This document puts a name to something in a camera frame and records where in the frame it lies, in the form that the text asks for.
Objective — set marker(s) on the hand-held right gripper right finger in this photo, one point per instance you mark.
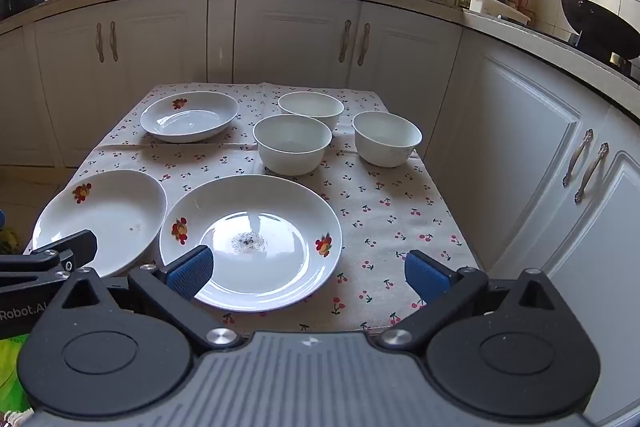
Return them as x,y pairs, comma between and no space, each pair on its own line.
425,277

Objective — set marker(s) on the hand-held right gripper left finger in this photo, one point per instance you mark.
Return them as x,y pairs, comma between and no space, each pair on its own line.
192,269

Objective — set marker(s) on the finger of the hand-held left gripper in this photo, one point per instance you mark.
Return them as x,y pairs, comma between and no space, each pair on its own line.
75,249

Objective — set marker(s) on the large white fruit print plate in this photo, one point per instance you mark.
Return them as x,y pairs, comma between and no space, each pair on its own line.
260,207

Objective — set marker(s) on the white ceramic bowl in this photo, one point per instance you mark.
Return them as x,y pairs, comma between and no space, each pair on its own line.
385,142
312,107
292,152

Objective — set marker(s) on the green plastic bag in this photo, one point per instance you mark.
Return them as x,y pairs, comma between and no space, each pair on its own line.
12,372

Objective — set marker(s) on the cherry print tablecloth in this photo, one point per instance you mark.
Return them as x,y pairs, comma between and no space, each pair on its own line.
390,207

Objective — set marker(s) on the white kitchen cabinets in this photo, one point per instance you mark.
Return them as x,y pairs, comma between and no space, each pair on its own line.
290,37

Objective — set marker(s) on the white plastic tray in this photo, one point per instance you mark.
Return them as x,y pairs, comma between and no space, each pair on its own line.
497,7

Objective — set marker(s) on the black wok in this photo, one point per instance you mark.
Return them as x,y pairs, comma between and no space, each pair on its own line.
595,22

